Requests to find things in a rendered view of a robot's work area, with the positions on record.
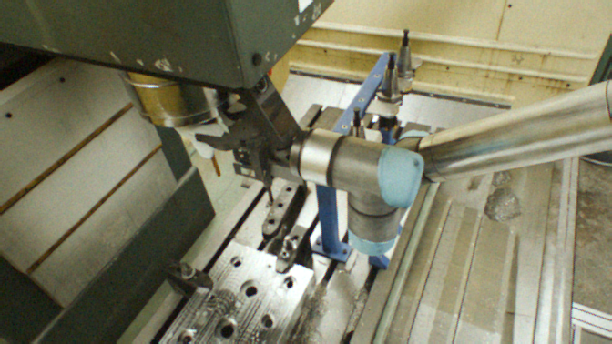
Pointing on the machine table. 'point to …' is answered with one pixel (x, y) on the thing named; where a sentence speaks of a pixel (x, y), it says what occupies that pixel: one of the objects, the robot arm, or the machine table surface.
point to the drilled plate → (287, 311)
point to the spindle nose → (174, 100)
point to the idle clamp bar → (290, 191)
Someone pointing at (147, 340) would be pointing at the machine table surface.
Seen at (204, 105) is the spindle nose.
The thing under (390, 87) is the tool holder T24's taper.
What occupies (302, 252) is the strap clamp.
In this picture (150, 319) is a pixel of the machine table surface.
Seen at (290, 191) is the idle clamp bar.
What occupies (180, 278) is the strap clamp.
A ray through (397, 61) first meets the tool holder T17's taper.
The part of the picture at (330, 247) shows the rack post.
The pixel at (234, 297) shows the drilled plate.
